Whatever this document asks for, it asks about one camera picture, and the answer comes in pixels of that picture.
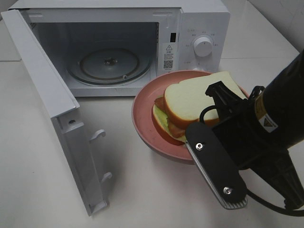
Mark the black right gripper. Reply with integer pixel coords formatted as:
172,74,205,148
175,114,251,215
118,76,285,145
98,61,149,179
205,81,290,170

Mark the sandwich with lettuce and bacon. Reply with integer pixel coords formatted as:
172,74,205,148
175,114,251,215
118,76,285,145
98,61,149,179
152,71,246,145

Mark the pink round plate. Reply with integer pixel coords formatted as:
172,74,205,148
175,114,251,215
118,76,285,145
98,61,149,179
132,69,250,166

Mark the white microwave door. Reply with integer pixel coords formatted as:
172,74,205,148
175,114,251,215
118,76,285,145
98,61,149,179
1,9,112,216

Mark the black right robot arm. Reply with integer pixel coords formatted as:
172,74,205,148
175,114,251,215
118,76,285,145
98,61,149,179
200,53,304,217

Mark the upper white power knob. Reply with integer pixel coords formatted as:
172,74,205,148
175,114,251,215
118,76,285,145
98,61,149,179
192,35,213,57

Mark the white warning label sticker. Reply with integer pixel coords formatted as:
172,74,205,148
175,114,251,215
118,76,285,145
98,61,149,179
161,42,178,72

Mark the white microwave oven body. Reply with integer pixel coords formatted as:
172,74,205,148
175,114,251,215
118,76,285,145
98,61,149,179
7,0,230,97

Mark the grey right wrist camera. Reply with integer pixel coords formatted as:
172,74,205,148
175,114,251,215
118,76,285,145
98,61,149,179
185,122,247,210

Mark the black camera cable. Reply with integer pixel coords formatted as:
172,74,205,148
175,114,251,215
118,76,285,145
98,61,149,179
199,105,304,217

